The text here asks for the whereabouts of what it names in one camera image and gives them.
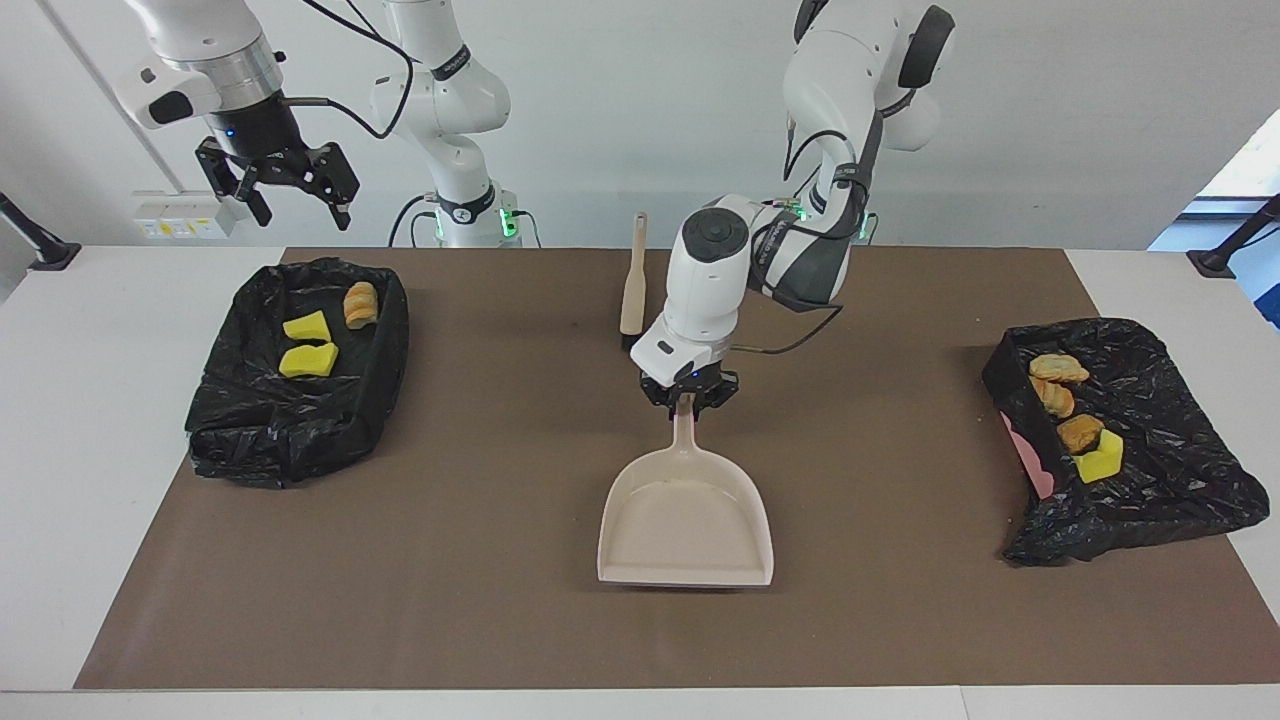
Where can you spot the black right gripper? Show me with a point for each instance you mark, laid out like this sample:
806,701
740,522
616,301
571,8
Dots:
265,135

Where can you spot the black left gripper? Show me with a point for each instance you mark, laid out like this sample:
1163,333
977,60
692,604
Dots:
690,383

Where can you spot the beige plastic dustpan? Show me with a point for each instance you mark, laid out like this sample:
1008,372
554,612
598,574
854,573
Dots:
685,520

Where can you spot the beige hand brush black bristles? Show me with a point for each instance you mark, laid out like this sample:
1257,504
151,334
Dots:
634,285

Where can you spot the pale bread chunk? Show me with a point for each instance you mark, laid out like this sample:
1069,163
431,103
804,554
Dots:
360,305

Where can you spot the yellow sponge wedge piece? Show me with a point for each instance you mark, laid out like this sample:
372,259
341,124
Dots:
305,327

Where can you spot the rounded yellow sponge chunk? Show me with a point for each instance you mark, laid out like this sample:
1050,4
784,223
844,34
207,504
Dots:
305,361

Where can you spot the orange croissant pastry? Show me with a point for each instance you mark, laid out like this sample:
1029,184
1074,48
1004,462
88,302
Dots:
1056,398

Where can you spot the pale cracker piece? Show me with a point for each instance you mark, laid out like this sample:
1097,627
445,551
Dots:
1058,368

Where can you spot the brown bread roll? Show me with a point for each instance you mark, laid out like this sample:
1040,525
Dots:
1080,433

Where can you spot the yellow sponge with green side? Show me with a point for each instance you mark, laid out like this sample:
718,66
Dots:
1102,458

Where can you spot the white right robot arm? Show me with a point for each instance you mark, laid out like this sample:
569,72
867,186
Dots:
440,100

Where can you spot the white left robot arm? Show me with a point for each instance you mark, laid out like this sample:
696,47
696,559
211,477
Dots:
705,280

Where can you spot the left black-lined bin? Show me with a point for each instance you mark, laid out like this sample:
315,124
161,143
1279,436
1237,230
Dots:
300,420

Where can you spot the black-lined bin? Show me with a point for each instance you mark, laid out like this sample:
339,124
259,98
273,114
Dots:
1150,470
300,420

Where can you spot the pink plastic bin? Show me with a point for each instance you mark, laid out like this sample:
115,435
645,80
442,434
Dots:
1030,465

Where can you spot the right black-lined bin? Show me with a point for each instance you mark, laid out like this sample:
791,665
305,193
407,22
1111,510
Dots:
1150,470

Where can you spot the brown table mat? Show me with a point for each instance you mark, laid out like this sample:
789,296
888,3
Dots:
640,630

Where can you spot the black clamp stand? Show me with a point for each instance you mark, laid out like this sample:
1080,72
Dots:
55,255
1215,263

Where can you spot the white wall socket box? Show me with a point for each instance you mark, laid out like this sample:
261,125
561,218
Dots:
185,215

